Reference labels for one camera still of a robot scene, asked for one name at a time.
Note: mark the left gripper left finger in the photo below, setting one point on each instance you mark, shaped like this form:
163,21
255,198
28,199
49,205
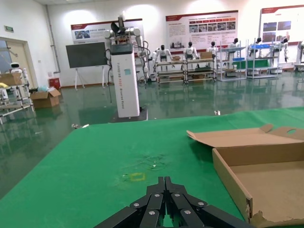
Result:
152,204

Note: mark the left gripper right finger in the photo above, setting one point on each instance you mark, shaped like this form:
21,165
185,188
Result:
183,204

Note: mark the cardboard box with torn rim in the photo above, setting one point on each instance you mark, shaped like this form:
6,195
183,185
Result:
273,185

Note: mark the small cardboard box on bench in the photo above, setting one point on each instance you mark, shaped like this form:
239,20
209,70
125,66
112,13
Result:
176,58

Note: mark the open cardboard box on floor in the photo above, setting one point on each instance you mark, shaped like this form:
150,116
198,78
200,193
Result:
45,99

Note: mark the larger cardboard box on bench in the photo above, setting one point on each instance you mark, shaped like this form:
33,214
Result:
206,55

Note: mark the cardboard box on rack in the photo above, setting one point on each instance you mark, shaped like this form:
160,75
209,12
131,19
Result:
10,78

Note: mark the yellow tape square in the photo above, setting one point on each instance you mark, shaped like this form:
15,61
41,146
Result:
131,177

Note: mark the clear tape residue patch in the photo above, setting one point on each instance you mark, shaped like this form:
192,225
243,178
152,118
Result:
154,162

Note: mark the small metal clamp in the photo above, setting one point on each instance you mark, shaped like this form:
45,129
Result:
217,112
79,126

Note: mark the white humanoid robot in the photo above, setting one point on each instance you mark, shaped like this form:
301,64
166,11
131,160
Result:
163,52
284,44
190,51
234,45
257,41
213,48

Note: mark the white shelf rack green panel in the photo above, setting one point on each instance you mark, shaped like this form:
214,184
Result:
261,64

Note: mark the black display on stand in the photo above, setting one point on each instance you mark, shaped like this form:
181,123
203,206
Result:
85,54

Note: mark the white pipe rack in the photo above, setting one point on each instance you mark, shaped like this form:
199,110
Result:
21,104

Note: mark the wide red header info poster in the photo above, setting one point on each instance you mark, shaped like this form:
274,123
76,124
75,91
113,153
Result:
202,26

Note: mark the info poster with robot photos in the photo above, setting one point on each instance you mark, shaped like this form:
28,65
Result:
90,29

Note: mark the yellow bags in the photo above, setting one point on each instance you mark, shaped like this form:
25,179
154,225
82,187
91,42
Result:
2,84

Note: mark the small round-headed white robot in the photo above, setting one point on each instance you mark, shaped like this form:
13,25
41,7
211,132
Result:
16,67

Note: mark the beige door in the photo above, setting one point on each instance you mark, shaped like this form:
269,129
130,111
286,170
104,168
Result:
19,59

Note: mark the info poster with dark photos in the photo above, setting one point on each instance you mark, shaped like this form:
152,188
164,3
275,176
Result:
282,21

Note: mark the green exit sign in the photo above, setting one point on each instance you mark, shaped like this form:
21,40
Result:
9,28

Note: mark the pipe frame workbench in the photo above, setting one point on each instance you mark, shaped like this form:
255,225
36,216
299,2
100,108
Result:
169,71
200,70

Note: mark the white wall pipe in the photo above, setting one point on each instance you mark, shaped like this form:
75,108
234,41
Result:
53,42

